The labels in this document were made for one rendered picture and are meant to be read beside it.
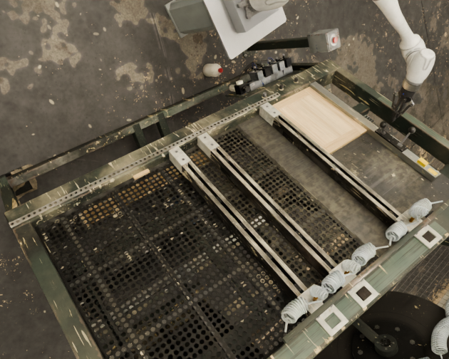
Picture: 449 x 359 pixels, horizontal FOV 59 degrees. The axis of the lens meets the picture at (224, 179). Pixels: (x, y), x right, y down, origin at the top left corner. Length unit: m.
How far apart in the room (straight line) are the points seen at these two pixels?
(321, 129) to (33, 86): 1.81
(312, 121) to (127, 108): 1.33
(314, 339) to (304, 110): 1.40
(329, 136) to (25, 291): 2.31
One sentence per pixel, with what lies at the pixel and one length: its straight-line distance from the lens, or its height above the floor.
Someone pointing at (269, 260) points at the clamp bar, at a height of 1.60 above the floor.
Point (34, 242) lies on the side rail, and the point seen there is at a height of 1.00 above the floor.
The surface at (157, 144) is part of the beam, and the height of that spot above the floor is 0.83.
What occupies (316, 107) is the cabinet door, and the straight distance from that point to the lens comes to 2.55.
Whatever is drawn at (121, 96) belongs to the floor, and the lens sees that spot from 2.96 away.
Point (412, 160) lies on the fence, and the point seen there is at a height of 1.58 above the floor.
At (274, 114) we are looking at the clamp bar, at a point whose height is 1.01.
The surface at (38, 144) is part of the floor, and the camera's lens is 2.86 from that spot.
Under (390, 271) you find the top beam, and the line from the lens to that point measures 1.86.
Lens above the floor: 2.80
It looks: 54 degrees down
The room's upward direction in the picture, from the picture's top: 113 degrees clockwise
